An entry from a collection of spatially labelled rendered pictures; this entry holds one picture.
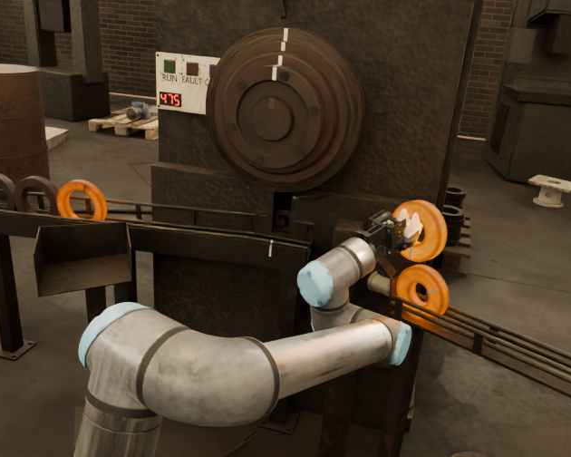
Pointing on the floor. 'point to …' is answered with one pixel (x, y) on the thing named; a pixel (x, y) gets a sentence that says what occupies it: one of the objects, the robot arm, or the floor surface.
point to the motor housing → (341, 410)
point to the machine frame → (351, 183)
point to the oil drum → (13, 124)
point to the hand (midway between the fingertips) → (418, 223)
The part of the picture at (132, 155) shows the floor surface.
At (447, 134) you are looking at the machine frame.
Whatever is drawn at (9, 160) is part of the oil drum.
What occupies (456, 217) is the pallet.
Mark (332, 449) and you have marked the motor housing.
